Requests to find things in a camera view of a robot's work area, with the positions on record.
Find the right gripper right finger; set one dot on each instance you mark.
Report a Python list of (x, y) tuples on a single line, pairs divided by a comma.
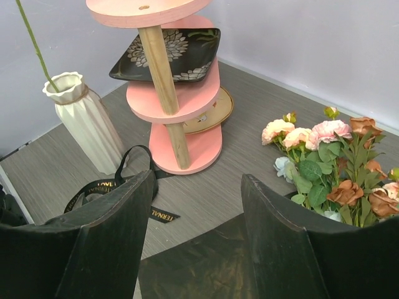
[(297, 253)]

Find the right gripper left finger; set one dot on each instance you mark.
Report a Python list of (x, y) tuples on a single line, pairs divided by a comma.
[(93, 251)]

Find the artificial flower bouquet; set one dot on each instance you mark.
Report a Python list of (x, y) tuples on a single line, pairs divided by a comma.
[(334, 168)]

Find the white flower stem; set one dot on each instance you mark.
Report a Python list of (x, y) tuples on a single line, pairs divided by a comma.
[(35, 45)]

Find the black wrapping paper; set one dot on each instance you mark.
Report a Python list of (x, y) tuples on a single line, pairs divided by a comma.
[(216, 264)]

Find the white ribbed vase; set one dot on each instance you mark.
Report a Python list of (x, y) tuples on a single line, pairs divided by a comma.
[(82, 112)]

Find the beige round plate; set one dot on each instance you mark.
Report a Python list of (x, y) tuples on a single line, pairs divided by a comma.
[(221, 109)]

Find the pink tiered shelf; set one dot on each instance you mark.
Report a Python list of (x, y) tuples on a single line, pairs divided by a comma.
[(161, 102)]

